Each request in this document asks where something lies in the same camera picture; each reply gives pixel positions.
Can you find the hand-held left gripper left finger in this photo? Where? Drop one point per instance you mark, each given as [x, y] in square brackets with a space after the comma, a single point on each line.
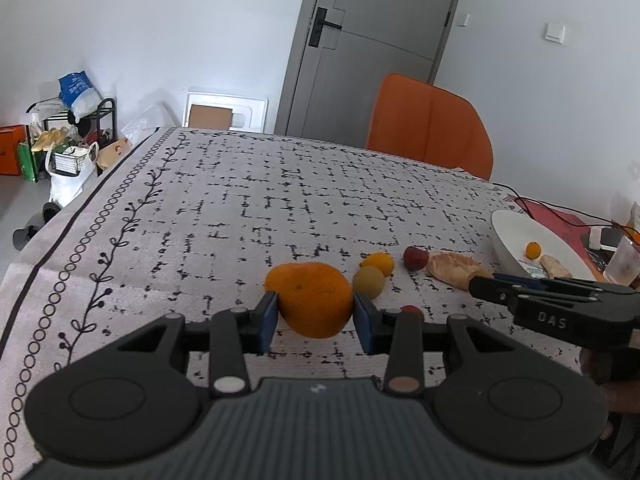
[266, 327]

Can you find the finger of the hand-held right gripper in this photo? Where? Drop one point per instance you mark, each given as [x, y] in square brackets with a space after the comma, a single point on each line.
[492, 287]
[517, 280]

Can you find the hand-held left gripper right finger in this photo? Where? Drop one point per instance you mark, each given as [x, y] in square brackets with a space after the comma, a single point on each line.
[365, 327]

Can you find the small orange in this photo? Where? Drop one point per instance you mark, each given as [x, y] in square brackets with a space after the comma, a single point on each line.
[533, 249]

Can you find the white plate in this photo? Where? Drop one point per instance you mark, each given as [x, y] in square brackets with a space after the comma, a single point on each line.
[515, 237]

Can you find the yellow-green longan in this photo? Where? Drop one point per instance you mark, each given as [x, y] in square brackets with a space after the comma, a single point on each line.
[369, 282]

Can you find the bright red round fruit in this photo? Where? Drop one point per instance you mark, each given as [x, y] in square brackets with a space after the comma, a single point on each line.
[411, 310]

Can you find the large orange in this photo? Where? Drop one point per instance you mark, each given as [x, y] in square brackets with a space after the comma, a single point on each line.
[312, 295]

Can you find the medium orange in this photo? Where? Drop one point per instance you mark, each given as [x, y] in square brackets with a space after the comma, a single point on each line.
[380, 261]

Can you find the dark red cherry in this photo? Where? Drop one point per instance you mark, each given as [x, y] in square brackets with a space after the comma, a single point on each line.
[415, 257]

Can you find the person's right hand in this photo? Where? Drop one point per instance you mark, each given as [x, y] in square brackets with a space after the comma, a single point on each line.
[607, 375]

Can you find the orange red paw print mat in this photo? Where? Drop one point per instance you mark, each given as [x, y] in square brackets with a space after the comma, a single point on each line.
[560, 220]

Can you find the ribbed glass cup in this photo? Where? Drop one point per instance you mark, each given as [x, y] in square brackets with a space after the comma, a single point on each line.
[624, 262]

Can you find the white charger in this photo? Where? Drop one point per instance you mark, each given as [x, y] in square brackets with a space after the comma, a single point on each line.
[597, 237]

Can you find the black and white printed tablecloth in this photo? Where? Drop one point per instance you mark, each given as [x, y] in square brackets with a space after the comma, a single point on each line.
[225, 200]

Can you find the orange chair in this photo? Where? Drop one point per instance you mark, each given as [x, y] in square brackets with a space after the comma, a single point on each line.
[425, 120]

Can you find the brown cardboard sheet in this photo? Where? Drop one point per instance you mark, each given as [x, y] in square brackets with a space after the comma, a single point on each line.
[211, 116]

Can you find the brown paper bag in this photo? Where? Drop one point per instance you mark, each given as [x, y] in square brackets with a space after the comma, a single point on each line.
[114, 154]

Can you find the clear plastic bag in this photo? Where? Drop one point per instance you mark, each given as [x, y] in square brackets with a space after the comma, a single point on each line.
[147, 120]

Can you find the black plastic pot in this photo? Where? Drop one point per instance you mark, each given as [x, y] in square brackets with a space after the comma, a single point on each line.
[25, 237]
[51, 211]

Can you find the white plastic bag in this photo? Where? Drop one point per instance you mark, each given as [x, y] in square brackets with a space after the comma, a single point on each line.
[70, 180]

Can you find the black shoe rack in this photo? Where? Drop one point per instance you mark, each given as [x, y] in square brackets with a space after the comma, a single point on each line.
[107, 110]

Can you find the yellow slippers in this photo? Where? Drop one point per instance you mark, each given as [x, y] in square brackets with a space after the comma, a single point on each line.
[47, 139]

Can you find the green box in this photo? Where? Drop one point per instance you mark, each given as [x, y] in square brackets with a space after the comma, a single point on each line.
[27, 162]

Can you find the grey door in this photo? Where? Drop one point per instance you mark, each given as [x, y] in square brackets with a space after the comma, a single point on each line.
[370, 10]

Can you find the blue plastic bag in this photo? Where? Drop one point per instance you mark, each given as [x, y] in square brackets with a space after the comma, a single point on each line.
[75, 87]

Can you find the orange box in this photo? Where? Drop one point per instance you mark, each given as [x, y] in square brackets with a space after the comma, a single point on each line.
[10, 150]

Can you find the white foam frame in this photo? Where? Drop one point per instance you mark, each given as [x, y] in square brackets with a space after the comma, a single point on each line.
[250, 110]

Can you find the small white wall switch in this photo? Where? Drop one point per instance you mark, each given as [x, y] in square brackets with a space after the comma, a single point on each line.
[465, 20]

